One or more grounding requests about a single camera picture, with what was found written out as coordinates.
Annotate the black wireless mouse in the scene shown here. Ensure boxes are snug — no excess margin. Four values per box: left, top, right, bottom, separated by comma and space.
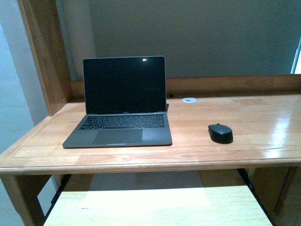
208, 123, 233, 144

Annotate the black left drawer rail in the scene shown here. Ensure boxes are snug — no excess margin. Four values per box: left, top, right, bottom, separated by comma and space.
42, 174, 71, 225

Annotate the white cable grommet cap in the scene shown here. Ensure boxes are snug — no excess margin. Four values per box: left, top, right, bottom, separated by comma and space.
182, 97, 198, 103

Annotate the wooden desk hutch frame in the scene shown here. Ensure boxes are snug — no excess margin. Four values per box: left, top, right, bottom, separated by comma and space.
17, 0, 301, 117

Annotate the white paper sheet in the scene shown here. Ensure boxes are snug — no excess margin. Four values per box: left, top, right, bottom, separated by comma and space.
82, 171, 209, 210

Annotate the wooden pull-out keyboard tray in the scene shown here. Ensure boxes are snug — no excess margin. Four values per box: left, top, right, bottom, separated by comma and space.
45, 169, 272, 226

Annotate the grey open laptop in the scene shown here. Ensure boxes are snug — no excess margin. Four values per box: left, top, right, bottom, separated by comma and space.
63, 56, 172, 148

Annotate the black drawer rail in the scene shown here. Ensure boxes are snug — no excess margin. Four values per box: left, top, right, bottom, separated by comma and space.
237, 168, 276, 226
42, 174, 71, 225

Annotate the black right drawer rail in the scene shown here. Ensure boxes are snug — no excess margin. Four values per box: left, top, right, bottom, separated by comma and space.
237, 168, 276, 226

